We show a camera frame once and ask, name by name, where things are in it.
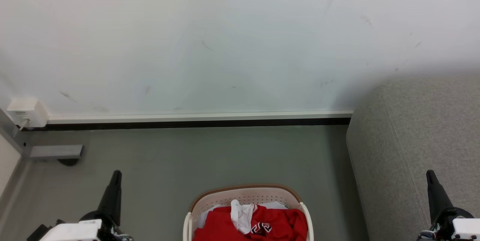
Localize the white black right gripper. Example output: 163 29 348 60
418 170 480 241

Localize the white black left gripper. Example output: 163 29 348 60
39 170 132 241

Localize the red white jersey with logo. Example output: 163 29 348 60
193 199 309 241

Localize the grey fabric sofa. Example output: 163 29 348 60
346 77 480 241

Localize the white cloth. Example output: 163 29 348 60
196 201 290 230

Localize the white baseboard strip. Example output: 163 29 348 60
47 110 354 125

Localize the beige perforated laundry basket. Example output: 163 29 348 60
183 185 315 241

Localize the grey metal frame foot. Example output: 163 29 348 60
29 144 84 160

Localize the grey metal frame post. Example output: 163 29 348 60
0 108 33 160

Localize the white wall outlet box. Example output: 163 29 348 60
7 98 49 129

